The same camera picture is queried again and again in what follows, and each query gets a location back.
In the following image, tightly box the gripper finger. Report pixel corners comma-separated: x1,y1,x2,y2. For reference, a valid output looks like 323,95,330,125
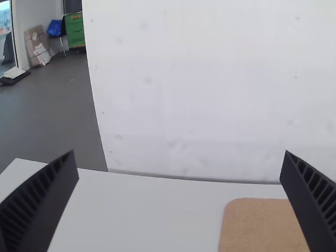
0,149,79,252
279,150,336,252

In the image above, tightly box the cardboard sheet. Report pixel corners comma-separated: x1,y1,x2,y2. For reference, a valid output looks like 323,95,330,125
23,24,53,68

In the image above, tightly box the blue bag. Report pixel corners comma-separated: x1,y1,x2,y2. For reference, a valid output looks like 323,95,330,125
46,19,62,37

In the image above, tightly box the cork mat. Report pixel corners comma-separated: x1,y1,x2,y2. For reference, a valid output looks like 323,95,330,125
218,198,312,252

